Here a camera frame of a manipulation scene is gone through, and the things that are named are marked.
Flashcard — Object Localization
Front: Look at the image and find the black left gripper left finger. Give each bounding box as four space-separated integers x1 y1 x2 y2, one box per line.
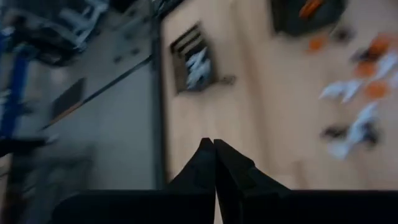
51 137 216 224

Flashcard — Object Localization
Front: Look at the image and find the black plastic mesh basket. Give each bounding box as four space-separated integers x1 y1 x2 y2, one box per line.
169 22 219 95
269 0 348 37

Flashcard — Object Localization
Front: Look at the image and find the blue metal bar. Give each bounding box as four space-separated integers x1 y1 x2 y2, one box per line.
0 26 32 141

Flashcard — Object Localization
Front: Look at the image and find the grey office chair base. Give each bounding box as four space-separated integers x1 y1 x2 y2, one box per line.
58 0 109 47

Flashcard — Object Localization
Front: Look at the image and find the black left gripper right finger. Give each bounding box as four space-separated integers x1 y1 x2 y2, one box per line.
213 138 398 224

